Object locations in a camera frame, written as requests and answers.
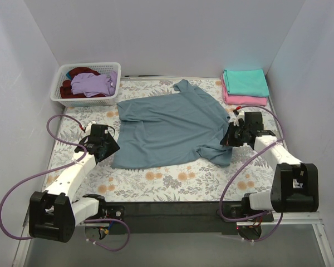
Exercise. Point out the dark red garment in basket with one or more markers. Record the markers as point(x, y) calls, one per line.
point(66, 89)

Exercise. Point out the lilac t-shirt in basket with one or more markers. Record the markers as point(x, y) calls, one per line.
point(91, 85)

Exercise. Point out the blue-grey t-shirt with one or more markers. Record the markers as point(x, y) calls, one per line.
point(172, 129)

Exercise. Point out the folded teal t-shirt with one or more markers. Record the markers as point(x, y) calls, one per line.
point(246, 83)

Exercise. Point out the folded pink t-shirt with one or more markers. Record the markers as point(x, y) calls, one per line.
point(241, 100)

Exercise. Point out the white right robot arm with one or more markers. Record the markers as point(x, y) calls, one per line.
point(295, 183)

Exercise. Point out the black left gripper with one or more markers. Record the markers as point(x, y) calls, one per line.
point(109, 147)

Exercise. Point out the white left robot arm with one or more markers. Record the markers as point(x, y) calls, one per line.
point(53, 215)

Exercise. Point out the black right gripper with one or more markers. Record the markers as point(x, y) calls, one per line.
point(229, 136)

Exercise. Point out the white plastic laundry basket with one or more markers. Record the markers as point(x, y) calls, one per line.
point(102, 68)

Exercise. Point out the aluminium front frame rail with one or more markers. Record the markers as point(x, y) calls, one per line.
point(303, 218)

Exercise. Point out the teal garment in basket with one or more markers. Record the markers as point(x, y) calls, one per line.
point(68, 76)

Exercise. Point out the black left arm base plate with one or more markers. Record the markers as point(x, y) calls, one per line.
point(111, 211)

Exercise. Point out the floral patterned table mat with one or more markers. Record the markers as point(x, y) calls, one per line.
point(199, 180)

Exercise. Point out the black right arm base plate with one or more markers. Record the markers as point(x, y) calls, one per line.
point(234, 210)

